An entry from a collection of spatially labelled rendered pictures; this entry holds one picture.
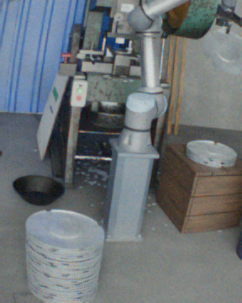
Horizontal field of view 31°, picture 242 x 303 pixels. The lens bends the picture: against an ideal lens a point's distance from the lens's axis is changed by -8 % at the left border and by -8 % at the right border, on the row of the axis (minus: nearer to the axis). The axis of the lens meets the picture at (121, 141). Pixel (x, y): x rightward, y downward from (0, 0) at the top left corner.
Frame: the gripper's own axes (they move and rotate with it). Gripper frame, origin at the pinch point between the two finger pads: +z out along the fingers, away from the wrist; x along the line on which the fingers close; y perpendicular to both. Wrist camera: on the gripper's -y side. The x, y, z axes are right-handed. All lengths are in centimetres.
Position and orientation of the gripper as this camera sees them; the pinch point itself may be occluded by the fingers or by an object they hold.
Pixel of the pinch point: (226, 34)
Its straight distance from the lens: 223.5
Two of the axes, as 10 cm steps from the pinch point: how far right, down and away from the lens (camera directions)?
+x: -2.1, 8.7, -4.4
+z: 0.1, 4.6, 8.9
